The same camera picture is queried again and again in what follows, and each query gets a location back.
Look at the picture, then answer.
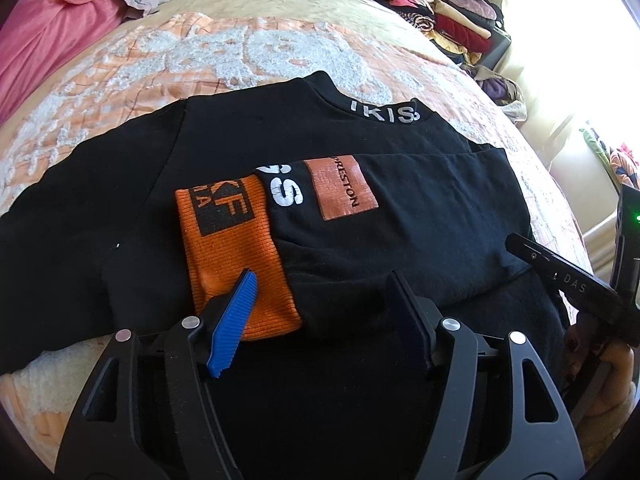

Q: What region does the black sweater with orange cuffs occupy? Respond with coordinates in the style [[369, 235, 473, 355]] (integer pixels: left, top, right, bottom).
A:
[[0, 71, 571, 480]]

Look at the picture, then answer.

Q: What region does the beige orange patterned blanket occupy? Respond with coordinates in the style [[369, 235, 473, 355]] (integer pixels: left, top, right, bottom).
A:
[[0, 0, 583, 466]]

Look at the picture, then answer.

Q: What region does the basket of crumpled clothes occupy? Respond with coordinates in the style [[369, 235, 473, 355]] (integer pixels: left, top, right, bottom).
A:
[[460, 62, 528, 122]]

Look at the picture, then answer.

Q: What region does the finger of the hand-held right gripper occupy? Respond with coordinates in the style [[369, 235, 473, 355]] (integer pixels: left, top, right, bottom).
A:
[[504, 232, 622, 307]]

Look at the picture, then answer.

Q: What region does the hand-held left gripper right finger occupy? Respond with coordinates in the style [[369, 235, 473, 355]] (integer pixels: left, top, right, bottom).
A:
[[382, 270, 587, 480]]

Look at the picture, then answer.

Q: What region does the colourful floral cloth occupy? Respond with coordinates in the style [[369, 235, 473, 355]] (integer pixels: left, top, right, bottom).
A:
[[579, 126, 640, 192]]

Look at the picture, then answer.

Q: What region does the pile of folded clothes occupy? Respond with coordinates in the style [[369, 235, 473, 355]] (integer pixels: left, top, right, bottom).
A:
[[362, 0, 511, 66]]

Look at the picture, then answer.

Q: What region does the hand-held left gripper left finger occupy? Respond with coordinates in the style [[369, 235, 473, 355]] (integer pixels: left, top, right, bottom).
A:
[[54, 267, 260, 480]]

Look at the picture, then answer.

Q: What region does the pink blanket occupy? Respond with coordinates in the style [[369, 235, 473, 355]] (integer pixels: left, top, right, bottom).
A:
[[0, 0, 132, 126]]

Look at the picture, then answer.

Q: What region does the person's right hand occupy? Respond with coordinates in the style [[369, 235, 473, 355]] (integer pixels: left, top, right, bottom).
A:
[[562, 310, 640, 423]]

